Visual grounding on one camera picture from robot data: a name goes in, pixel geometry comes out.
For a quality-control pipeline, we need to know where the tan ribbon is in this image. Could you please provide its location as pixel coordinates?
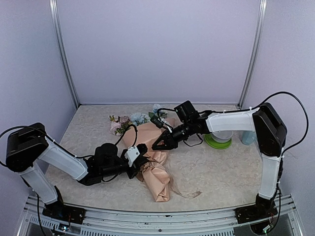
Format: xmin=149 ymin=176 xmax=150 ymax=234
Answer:
xmin=136 ymin=161 xmax=202 ymax=202

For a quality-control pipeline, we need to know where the white ceramic bowl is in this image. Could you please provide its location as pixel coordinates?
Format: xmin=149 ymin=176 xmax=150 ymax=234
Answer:
xmin=211 ymin=131 xmax=233 ymax=143

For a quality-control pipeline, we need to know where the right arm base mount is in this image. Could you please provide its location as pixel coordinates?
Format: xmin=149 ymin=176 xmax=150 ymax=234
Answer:
xmin=235 ymin=194 xmax=278 ymax=224

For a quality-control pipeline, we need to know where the pink rose stem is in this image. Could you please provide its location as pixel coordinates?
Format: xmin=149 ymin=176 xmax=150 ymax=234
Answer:
xmin=109 ymin=115 xmax=131 ymax=136

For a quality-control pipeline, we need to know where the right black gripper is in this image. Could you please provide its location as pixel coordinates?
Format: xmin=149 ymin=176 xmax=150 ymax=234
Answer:
xmin=151 ymin=120 xmax=193 ymax=150

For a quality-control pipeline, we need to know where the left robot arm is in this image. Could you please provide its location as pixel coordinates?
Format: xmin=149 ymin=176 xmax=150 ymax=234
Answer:
xmin=1 ymin=122 xmax=148 ymax=219

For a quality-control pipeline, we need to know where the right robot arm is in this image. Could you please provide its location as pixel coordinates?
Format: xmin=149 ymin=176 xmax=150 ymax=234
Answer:
xmin=150 ymin=100 xmax=287 ymax=218

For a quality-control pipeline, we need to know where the right aluminium frame post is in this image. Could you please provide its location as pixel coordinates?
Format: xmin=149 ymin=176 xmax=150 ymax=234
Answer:
xmin=238 ymin=0 xmax=268 ymax=108

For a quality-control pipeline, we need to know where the pink wrapping paper sheet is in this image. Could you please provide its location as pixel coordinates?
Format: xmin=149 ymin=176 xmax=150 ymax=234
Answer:
xmin=123 ymin=122 xmax=171 ymax=202

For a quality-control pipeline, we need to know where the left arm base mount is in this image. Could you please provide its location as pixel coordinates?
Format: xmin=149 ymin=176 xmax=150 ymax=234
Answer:
xmin=42 ymin=186 xmax=86 ymax=225

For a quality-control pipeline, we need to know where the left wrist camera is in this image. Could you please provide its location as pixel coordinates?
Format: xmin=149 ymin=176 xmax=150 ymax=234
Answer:
xmin=125 ymin=144 xmax=148 ymax=167

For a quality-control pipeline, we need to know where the green plate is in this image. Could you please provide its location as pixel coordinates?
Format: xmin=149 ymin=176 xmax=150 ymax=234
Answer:
xmin=204 ymin=134 xmax=232 ymax=149

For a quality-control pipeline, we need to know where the aluminium frame post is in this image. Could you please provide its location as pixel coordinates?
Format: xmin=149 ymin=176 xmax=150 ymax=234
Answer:
xmin=238 ymin=0 xmax=268 ymax=108
xmin=49 ymin=0 xmax=80 ymax=109

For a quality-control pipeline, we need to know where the front aluminium rail base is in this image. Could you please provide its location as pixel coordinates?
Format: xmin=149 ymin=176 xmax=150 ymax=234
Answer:
xmin=17 ymin=194 xmax=303 ymax=236

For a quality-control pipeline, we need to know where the left aluminium frame post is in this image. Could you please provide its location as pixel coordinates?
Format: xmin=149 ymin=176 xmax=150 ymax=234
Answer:
xmin=49 ymin=0 xmax=80 ymax=109

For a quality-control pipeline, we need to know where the light blue cup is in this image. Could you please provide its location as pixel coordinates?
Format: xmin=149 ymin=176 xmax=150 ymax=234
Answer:
xmin=241 ymin=131 xmax=256 ymax=146

